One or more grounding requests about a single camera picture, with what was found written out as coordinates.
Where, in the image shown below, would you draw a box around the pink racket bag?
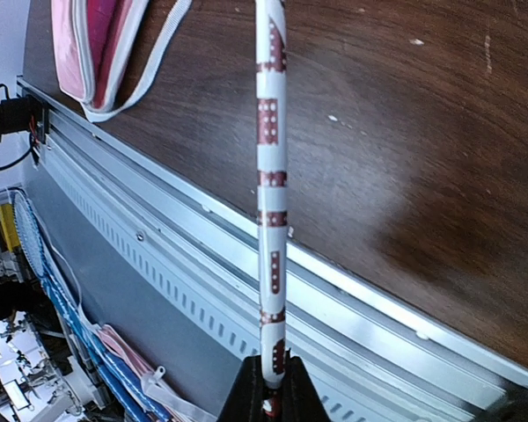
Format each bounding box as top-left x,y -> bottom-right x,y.
50,1 -> 191,123

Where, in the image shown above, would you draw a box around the pink-handled badminton racket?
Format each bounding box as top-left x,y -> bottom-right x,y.
255,1 -> 288,421

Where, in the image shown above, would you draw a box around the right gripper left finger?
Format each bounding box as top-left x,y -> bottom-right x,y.
216,355 -> 265,422

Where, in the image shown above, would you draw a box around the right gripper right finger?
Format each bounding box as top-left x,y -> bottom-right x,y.
280,353 -> 330,422

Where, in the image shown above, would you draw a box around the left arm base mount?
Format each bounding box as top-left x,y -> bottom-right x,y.
0,83 -> 52,172

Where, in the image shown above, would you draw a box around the front aluminium rail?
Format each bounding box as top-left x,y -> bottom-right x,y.
18,79 -> 528,421

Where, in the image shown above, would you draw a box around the pink bags on floor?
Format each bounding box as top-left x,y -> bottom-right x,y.
90,324 -> 216,421

